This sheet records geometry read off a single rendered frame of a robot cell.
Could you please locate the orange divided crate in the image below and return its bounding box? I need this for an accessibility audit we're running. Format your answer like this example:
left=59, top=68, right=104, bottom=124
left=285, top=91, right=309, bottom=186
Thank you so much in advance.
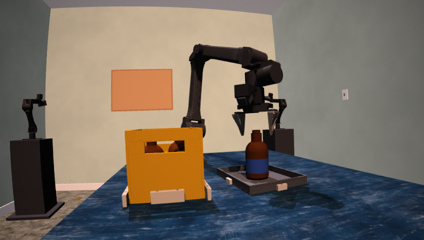
left=124, top=127, right=205, bottom=204

